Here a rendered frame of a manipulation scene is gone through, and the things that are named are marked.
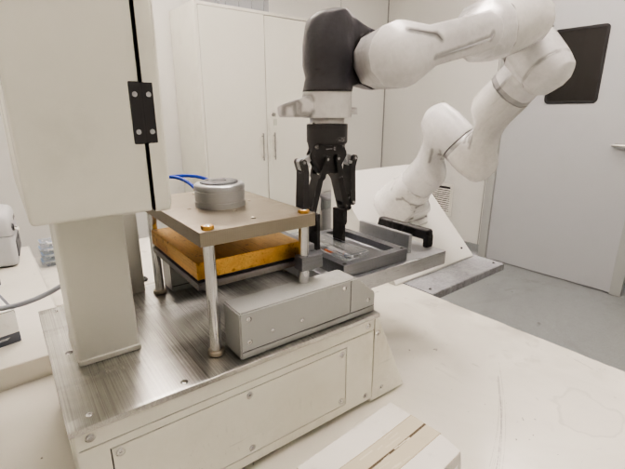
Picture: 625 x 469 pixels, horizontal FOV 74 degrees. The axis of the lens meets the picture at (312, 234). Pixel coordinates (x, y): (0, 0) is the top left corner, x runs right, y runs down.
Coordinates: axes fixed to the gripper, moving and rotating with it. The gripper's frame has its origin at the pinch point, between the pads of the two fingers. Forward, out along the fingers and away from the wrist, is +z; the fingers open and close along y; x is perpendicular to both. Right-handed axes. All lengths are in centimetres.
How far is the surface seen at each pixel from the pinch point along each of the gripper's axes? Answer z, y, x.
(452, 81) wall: -46, 282, 178
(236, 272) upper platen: -0.2, -24.5, -10.0
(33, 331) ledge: 23, -50, 39
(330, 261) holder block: 3.9, -4.1, -6.4
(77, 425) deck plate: 10, -47, -17
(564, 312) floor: 104, 227, 38
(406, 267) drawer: 7.2, 11.3, -11.0
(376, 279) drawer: 7.6, 3.0, -11.0
